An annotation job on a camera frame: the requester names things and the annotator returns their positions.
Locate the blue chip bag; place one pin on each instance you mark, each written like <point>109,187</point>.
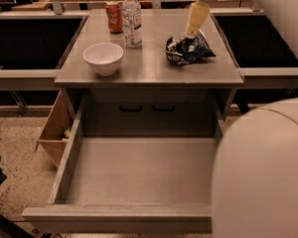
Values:
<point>186,51</point>

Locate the white ceramic bowl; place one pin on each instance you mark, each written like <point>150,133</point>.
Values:
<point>104,58</point>

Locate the grey open top drawer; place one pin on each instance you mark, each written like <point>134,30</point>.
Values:
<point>135,172</point>

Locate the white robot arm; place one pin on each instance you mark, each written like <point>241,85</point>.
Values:
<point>255,173</point>

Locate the orange soda can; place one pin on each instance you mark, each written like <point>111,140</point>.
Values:
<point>114,17</point>

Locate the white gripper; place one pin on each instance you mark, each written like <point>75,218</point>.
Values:
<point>197,14</point>

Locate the brown cardboard box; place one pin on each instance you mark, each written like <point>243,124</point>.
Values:
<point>52,138</point>

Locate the grey cabinet counter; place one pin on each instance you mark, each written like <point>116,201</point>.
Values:
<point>148,65</point>

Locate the black drawer handle left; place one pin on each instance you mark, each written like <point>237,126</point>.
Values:
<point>130,107</point>

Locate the clear plastic water bottle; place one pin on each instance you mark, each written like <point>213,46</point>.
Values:
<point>132,26</point>

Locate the black drawer handle right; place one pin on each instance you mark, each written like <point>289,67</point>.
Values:
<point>163,107</point>

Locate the black drawer handle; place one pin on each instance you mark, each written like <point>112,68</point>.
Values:
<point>163,107</point>
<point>130,107</point>

